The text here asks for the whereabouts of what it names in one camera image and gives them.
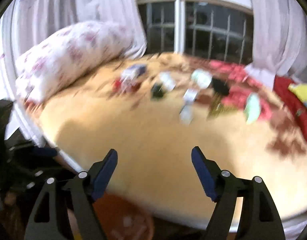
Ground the blue white cigarette box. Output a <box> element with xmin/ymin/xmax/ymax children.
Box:
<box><xmin>121</xmin><ymin>64</ymin><xmax>147</xmax><ymax>81</ymax></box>

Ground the white framed barred window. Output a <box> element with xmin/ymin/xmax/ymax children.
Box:
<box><xmin>136</xmin><ymin>0</ymin><xmax>253</xmax><ymax>64</ymax></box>

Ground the dark green round lid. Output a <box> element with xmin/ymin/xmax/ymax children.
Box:
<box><xmin>150</xmin><ymin>83</ymin><xmax>165</xmax><ymax>100</ymax></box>

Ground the red cloth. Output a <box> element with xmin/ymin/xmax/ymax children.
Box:
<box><xmin>273</xmin><ymin>76</ymin><xmax>307</xmax><ymax>142</ymax></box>

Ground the rolled pink floral quilt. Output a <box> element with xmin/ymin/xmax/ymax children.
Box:
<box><xmin>15</xmin><ymin>21</ymin><xmax>134</xmax><ymax>104</ymax></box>

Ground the yellow cartoon pillow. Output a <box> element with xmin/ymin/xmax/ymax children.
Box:
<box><xmin>288</xmin><ymin>83</ymin><xmax>307</xmax><ymax>108</ymax></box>

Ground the right sheer white curtain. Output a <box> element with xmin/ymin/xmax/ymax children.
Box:
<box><xmin>246</xmin><ymin>0</ymin><xmax>307</xmax><ymax>89</ymax></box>

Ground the red crumpled wrapper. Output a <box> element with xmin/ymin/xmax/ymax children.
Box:
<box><xmin>112</xmin><ymin>79</ymin><xmax>142</xmax><ymax>94</ymax></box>

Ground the white toothpaste tube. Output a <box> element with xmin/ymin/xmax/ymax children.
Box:
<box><xmin>158</xmin><ymin>72</ymin><xmax>176</xmax><ymax>91</ymax></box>

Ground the orange plastic trash bin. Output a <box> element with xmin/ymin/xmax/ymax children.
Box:
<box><xmin>68</xmin><ymin>192</ymin><xmax>155</xmax><ymax>240</ymax></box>

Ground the green cartoon lotion bottle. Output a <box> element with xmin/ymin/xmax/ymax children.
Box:
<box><xmin>244</xmin><ymin>93</ymin><xmax>261</xmax><ymax>124</ymax></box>

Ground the sheer white curtain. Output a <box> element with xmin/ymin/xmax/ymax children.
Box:
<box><xmin>246</xmin><ymin>0</ymin><xmax>307</xmax><ymax>89</ymax></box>
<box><xmin>0</xmin><ymin>0</ymin><xmax>147</xmax><ymax>100</ymax></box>

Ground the yellow floral plush blanket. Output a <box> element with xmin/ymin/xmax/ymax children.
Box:
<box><xmin>28</xmin><ymin>53</ymin><xmax>307</xmax><ymax>229</ymax></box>

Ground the olive green foil wrapper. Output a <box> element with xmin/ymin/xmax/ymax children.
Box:
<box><xmin>208</xmin><ymin>97</ymin><xmax>237</xmax><ymax>118</ymax></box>

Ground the black sock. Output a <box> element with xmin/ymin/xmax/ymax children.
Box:
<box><xmin>211</xmin><ymin>77</ymin><xmax>229</xmax><ymax>96</ymax></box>

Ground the left sheer white curtain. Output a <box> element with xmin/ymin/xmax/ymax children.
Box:
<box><xmin>0</xmin><ymin>0</ymin><xmax>147</xmax><ymax>100</ymax></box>

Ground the small white purple box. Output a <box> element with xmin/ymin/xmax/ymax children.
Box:
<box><xmin>183</xmin><ymin>88</ymin><xmax>198</xmax><ymax>103</ymax></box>

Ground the white green labelled jar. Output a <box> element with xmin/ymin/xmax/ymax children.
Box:
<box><xmin>191</xmin><ymin>69</ymin><xmax>213</xmax><ymax>89</ymax></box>

